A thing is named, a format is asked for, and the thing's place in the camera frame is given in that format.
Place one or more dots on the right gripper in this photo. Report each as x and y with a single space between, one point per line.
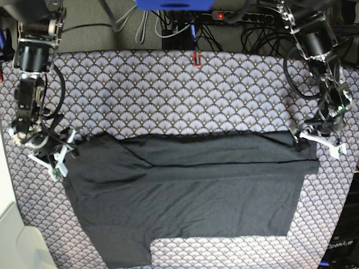
48 147

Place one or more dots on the fan-patterned table cloth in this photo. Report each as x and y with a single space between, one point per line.
130 93

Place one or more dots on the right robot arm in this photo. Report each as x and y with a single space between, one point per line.
40 25

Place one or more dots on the blue box overhead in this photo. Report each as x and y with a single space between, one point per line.
175 5

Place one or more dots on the white plastic bin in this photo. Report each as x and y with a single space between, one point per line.
21 246

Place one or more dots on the black OpenArm box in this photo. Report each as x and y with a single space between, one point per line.
342 251

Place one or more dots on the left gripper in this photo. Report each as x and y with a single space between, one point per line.
322 122

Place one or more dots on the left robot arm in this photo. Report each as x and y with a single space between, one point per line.
316 41

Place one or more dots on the dark grey T-shirt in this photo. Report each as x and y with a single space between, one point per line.
127 193

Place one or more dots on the white power strip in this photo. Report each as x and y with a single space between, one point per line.
248 17

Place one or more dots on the red and black clamp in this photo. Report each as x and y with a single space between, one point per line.
196 57

